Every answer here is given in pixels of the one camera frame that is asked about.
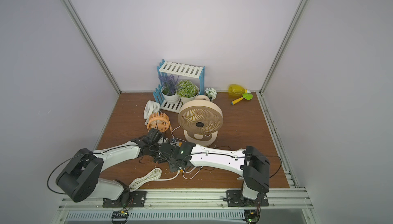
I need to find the small orange desk fan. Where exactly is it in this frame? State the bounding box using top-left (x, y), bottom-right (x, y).
top-left (146, 112), bottom-right (172, 133)

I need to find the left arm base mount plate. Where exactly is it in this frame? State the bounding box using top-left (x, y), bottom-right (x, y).
top-left (102, 190), bottom-right (147, 208)

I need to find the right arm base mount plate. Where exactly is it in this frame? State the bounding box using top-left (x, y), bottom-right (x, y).
top-left (223, 190), bottom-right (269, 207)

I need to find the aluminium front rail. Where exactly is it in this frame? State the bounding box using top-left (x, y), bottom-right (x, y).
top-left (52, 188), bottom-right (320, 224)

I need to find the large beige desk fan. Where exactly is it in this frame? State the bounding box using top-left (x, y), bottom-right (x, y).
top-left (178, 95), bottom-right (223, 146)

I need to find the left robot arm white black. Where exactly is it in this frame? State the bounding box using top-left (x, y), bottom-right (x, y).
top-left (49, 129), bottom-right (166, 207)

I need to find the small white flower pot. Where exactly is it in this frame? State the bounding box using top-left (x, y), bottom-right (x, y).
top-left (195, 88), bottom-right (218, 101)

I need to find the small white fan at back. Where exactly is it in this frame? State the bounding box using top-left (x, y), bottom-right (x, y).
top-left (143, 100), bottom-right (161, 125)

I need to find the green yellow toy shovel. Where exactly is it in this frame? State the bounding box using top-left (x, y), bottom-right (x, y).
top-left (231, 93), bottom-right (253, 105)

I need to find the yellow watering can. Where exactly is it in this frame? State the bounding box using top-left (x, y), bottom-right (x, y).
top-left (228, 84), bottom-right (251, 97)

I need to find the white fan power cable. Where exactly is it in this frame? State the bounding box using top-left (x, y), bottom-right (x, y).
top-left (170, 125), bottom-right (204, 181)

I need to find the green plant white pot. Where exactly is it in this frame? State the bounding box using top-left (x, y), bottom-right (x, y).
top-left (177, 80), bottom-right (200, 104)

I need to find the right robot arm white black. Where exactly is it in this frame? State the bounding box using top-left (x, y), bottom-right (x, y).
top-left (154, 142), bottom-right (271, 200)

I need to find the lavender plant white pot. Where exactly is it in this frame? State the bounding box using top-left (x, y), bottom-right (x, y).
top-left (159, 74), bottom-right (180, 104)

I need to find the blue white plant shelf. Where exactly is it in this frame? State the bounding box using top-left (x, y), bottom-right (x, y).
top-left (153, 60), bottom-right (205, 113)

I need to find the white power strip cord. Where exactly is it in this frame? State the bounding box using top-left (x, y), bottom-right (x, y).
top-left (128, 167), bottom-right (182, 192)

